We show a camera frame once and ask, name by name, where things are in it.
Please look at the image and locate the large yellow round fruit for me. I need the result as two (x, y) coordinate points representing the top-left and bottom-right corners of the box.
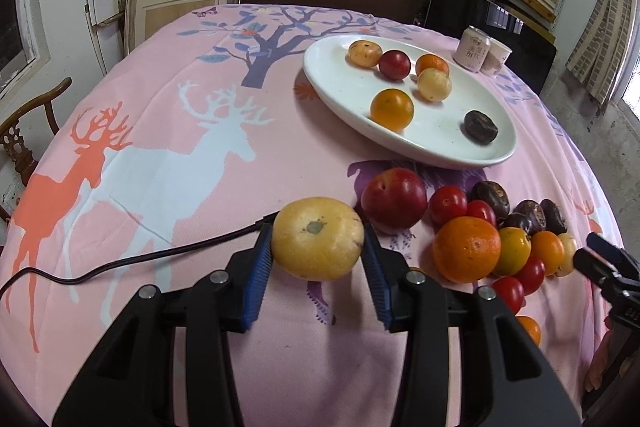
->
(271, 196), (364, 282)

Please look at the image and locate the large orange mandarin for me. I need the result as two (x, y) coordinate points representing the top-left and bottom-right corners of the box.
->
(432, 217), (501, 284)

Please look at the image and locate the small orange fruit in pile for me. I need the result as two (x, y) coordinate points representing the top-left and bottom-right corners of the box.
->
(530, 231), (565, 275)

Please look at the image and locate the red cherry tomato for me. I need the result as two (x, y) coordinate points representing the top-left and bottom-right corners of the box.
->
(466, 199), (497, 228)
(428, 185), (468, 228)

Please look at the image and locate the yellow-orange fruit in pile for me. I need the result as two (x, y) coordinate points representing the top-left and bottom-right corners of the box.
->
(492, 228), (532, 277)

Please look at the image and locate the dark purple passion fruit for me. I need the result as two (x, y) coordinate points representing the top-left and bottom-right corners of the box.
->
(468, 180), (511, 221)

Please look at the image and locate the yellow-orange fruit on plate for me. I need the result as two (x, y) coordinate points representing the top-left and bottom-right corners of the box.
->
(370, 89), (414, 132)

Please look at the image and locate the pink deer print tablecloth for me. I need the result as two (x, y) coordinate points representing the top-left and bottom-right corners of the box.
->
(1, 5), (622, 426)

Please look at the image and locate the dark purple fruit on plate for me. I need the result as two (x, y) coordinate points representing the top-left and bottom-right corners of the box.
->
(462, 110), (498, 145)

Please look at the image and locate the pale yellow fruit on plate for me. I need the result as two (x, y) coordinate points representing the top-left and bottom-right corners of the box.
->
(418, 68), (451, 103)

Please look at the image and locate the small red plum on plate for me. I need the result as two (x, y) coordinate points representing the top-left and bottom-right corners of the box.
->
(378, 50), (411, 81)

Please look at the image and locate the tan yellow fruit on plate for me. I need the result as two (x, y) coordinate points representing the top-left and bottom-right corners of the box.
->
(347, 39), (383, 69)

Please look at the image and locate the small orange on plate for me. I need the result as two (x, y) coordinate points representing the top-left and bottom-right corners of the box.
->
(416, 53), (449, 76)

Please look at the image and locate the pink drink can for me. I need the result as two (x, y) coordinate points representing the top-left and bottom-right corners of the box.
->
(452, 26), (491, 72)

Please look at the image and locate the white paper cup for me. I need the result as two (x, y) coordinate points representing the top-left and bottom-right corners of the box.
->
(480, 38), (512, 77)

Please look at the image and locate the wooden chair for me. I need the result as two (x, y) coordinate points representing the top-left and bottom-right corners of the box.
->
(0, 76), (74, 228)

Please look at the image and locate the black cable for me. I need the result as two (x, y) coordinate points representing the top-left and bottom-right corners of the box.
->
(0, 210), (279, 303)

